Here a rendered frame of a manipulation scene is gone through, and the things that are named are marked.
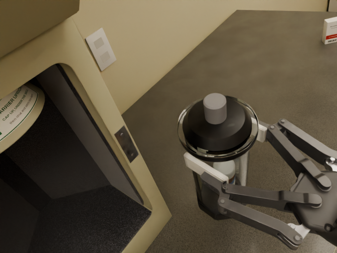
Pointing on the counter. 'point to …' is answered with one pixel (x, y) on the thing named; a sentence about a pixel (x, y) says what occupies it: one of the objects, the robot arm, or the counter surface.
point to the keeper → (126, 143)
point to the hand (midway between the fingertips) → (219, 143)
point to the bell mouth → (19, 113)
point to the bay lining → (54, 161)
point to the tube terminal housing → (69, 44)
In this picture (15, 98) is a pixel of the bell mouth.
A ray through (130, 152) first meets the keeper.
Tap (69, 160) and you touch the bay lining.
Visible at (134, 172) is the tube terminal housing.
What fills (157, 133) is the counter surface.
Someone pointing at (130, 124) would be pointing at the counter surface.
